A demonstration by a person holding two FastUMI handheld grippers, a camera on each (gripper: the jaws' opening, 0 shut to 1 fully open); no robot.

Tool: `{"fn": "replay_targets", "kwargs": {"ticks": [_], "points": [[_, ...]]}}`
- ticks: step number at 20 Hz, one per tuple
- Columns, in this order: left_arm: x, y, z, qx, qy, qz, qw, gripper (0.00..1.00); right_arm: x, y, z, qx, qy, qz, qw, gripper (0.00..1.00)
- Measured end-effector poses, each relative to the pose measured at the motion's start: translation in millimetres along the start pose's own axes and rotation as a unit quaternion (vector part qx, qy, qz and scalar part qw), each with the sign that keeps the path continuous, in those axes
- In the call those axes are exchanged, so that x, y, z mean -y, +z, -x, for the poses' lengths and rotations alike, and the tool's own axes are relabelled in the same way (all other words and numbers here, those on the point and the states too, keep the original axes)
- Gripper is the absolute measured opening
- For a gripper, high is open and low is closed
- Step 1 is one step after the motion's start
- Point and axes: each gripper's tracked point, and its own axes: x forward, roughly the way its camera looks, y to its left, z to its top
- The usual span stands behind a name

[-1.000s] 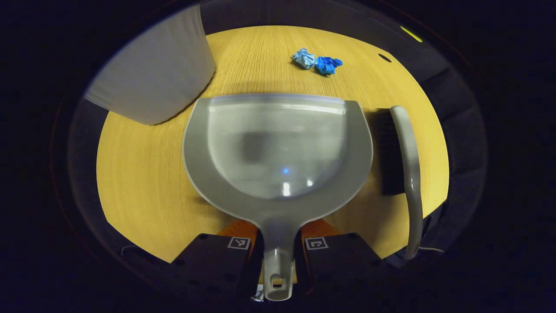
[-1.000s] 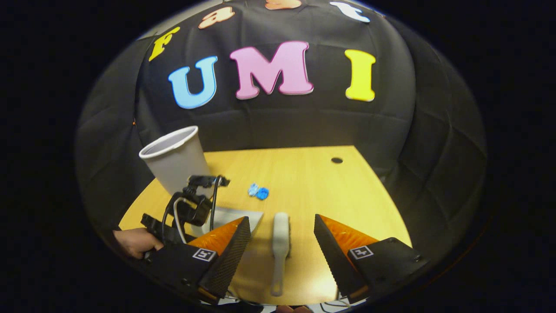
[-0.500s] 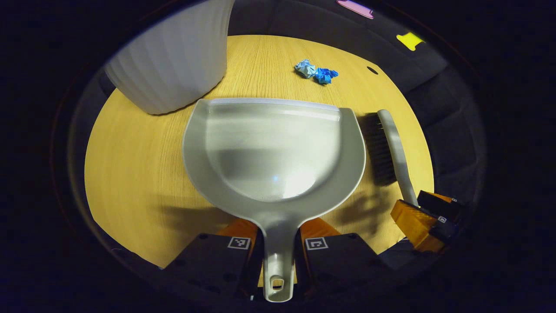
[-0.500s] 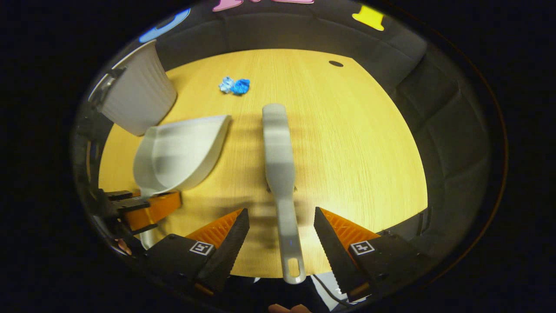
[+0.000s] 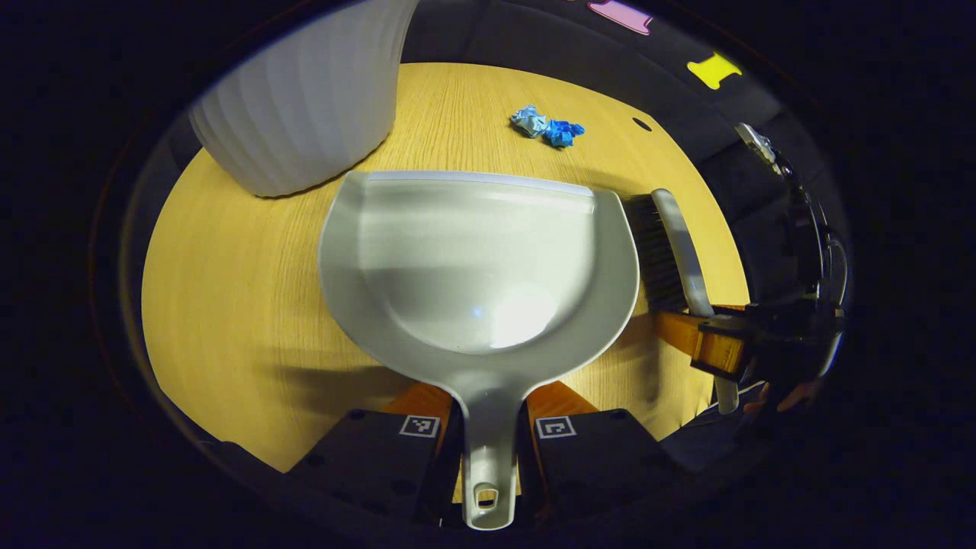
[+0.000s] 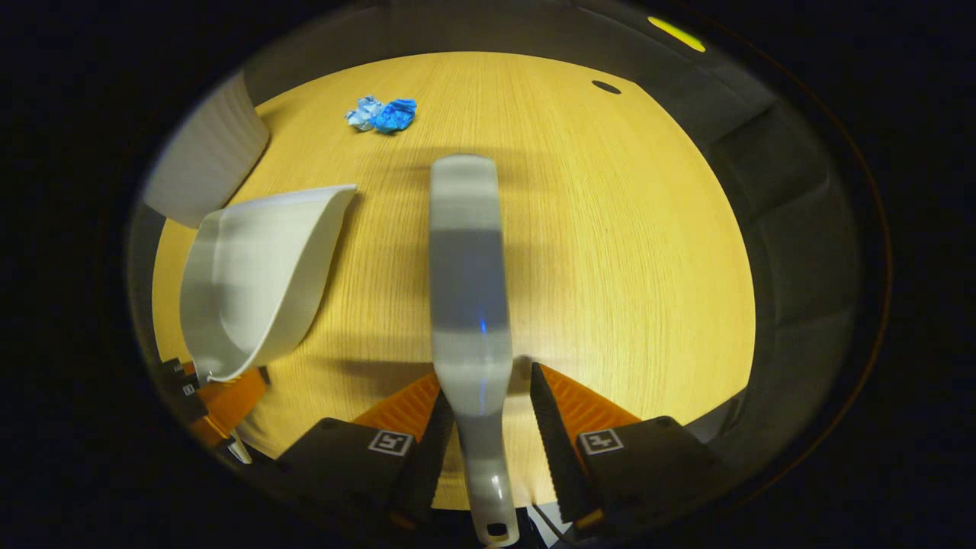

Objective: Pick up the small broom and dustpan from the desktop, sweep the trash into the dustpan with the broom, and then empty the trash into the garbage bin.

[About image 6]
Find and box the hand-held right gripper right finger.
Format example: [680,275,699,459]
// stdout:
[529,362,729,535]

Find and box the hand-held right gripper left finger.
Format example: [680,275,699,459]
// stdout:
[278,371,457,527]

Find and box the small white dustpan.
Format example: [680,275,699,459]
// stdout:
[180,184,359,464]

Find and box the small white broom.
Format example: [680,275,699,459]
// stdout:
[427,154,521,548]

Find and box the grey ribbed garbage bin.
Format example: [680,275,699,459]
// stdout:
[143,71,271,230]

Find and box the blue paper trash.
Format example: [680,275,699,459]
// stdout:
[344,95,419,136]

